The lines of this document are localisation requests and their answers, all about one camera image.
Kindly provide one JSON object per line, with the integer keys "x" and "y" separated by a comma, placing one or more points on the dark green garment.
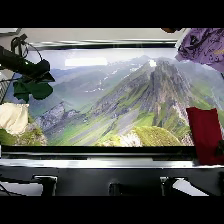
{"x": 35, "y": 89}

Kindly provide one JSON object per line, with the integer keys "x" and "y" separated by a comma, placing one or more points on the red garment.
{"x": 205, "y": 133}

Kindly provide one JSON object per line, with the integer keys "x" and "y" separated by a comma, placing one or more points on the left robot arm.
{"x": 20, "y": 64}

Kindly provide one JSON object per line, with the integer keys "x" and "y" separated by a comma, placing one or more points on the cream garment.
{"x": 13, "y": 117}

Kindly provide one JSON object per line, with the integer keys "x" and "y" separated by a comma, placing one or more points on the purple printed garment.
{"x": 203, "y": 46}

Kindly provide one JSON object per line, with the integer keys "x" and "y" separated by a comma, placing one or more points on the silver frame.
{"x": 100, "y": 163}

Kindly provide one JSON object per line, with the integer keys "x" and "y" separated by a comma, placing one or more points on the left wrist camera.
{"x": 17, "y": 42}

